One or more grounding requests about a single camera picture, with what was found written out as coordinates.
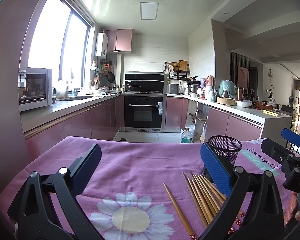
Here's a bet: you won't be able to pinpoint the kitchen window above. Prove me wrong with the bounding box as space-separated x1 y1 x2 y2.
27 0 91 87

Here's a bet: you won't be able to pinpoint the person's hand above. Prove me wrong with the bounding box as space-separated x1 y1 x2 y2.
284 192 300 226

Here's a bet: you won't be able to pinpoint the bamboo chopstick in bundle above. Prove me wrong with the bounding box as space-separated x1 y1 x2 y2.
187 178 213 226
197 174 226 204
190 172 218 218
194 174 221 212

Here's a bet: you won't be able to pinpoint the bamboo chopstick rightmost of bundle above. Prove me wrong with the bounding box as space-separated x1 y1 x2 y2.
201 175 226 202

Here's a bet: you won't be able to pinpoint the bamboo chopstick of bundle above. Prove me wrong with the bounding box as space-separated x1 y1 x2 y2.
182 172 208 228
201 175 226 202

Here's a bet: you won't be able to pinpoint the black mesh pen holder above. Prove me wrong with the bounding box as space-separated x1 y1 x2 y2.
200 135 242 183

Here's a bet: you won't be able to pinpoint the single bamboo chopstick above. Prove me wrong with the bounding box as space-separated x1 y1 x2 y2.
163 183 197 240

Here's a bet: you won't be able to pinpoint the bamboo chopstick leftmost of bundle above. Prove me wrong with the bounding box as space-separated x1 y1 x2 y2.
182 172 208 228

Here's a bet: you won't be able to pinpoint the pink lower cabinets right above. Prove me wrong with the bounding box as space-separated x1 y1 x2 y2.
165 96 262 142

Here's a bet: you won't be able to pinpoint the pink cabinets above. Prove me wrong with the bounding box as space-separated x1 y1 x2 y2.
165 96 262 142
21 95 124 158

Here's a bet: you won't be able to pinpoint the pink floral tablecloth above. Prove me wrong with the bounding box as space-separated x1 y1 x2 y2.
0 136 292 239

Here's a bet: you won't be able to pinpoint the green plastic bottle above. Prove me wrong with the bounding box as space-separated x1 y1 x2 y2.
181 127 193 144

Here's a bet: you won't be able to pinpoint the pink kettle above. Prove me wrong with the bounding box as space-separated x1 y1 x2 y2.
206 75 215 88

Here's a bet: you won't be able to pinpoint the pink lower cabinets left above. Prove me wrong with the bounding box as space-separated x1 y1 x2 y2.
21 95 124 158

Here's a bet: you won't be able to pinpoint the white microwave oven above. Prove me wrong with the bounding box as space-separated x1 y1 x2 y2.
18 68 53 112

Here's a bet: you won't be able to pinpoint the black built-in oven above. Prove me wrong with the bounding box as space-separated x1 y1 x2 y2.
122 93 167 132

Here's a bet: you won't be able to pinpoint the black frying pan hanging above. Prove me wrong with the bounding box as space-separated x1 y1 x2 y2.
107 66 115 83

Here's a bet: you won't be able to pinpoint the black range hood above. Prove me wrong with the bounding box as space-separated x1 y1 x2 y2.
124 72 165 94

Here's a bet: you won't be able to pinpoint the white water heater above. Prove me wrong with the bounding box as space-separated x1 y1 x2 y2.
95 33 108 59

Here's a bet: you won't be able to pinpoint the square ceiling light panel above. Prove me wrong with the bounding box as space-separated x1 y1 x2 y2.
140 2 159 21

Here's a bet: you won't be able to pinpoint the black wall spice rack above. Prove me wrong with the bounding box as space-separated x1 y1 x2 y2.
163 60 190 81

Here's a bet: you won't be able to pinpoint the pink wall cabinet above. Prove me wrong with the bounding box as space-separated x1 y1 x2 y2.
105 29 133 54

